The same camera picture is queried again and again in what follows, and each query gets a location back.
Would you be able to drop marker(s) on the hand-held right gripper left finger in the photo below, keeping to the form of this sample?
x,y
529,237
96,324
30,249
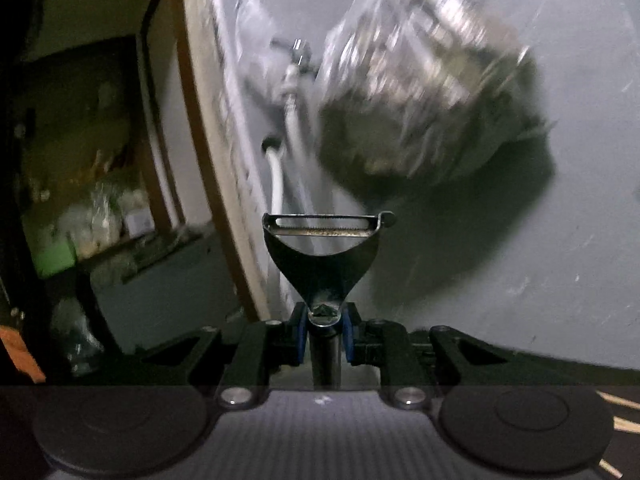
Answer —
x,y
299,332

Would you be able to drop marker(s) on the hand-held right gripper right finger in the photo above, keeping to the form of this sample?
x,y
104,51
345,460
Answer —
x,y
349,335

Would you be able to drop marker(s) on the metal peeler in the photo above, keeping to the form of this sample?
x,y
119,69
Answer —
x,y
320,265

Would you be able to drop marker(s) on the grey panel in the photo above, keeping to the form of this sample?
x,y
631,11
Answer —
x,y
165,295

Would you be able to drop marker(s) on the white pipe with black end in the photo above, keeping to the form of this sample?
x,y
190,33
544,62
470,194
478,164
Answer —
x,y
275,175

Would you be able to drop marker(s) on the green object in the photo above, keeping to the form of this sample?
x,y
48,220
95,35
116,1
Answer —
x,y
52,260

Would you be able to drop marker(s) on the plastic bag with contents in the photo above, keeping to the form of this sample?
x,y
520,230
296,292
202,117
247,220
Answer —
x,y
415,75

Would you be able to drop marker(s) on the metal valve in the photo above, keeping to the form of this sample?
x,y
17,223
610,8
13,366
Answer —
x,y
301,52

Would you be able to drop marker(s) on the orange object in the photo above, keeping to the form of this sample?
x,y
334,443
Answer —
x,y
17,355

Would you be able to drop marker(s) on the cluttered shelf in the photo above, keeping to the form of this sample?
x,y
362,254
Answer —
x,y
75,125

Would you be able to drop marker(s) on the wooden door frame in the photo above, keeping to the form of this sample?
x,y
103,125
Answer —
x,y
200,110

